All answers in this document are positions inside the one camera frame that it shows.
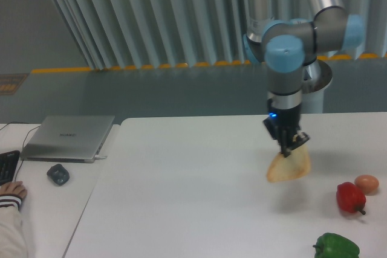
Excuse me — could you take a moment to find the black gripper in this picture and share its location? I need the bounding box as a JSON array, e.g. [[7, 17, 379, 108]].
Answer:
[[264, 90, 310, 158]]

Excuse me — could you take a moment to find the triangular toasted bread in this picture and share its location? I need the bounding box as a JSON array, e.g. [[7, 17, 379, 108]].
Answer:
[[266, 144, 311, 182]]

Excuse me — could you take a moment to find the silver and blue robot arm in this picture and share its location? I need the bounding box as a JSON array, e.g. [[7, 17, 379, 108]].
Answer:
[[243, 0, 365, 157]]

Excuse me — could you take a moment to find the forearm in white sleeve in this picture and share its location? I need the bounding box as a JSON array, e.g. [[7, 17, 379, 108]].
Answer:
[[1, 194, 28, 258]]

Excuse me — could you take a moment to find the person's hand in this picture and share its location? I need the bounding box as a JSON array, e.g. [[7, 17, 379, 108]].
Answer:
[[0, 181, 28, 200]]

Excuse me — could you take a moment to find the red bell pepper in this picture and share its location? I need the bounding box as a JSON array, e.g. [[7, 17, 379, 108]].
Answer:
[[336, 182, 366, 215]]

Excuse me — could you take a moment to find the brown egg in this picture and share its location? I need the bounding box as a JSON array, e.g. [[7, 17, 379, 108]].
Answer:
[[354, 175, 379, 195]]

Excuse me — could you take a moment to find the green bell pepper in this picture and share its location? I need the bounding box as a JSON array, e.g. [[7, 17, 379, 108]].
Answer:
[[313, 233, 360, 258]]

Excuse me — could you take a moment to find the grey pleated curtain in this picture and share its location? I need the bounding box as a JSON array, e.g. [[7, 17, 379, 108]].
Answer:
[[33, 0, 387, 71]]

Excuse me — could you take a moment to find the silver closed laptop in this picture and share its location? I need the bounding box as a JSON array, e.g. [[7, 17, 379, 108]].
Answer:
[[20, 115, 114, 163]]

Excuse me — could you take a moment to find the black computer mouse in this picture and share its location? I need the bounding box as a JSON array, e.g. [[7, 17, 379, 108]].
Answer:
[[47, 164, 70, 186]]

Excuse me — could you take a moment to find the black keyboard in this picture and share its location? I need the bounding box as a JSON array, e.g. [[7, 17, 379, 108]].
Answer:
[[0, 150, 20, 185]]

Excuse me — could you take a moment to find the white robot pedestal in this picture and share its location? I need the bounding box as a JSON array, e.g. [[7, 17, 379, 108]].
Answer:
[[302, 59, 333, 114]]

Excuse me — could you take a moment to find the black laptop cable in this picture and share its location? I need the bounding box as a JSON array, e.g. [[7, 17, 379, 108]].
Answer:
[[0, 121, 42, 184]]

